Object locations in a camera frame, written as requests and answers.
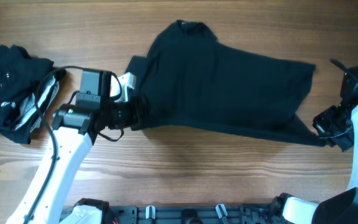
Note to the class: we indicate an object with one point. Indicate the folded black shirt on pile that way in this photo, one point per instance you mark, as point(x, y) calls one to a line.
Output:
point(20, 75)

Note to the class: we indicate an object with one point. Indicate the black t-shirt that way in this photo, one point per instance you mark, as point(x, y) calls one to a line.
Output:
point(190, 79)

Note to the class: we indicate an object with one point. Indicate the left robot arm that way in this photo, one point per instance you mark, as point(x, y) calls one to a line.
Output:
point(104, 100)

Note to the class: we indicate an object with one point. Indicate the right white rail clip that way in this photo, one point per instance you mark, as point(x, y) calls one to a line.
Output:
point(222, 213)

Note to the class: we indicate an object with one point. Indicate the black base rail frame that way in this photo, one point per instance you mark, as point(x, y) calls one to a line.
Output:
point(239, 214)

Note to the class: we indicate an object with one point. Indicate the white rail clip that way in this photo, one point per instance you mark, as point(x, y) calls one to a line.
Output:
point(150, 212)
point(222, 213)

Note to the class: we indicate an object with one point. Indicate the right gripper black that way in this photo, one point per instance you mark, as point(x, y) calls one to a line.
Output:
point(320, 122)

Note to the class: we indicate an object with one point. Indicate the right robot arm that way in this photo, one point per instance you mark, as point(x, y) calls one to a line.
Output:
point(342, 208)

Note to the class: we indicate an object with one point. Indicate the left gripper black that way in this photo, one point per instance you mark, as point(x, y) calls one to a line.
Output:
point(136, 104)

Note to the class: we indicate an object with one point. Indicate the left white rail clip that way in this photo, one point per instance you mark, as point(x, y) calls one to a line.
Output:
point(150, 212)

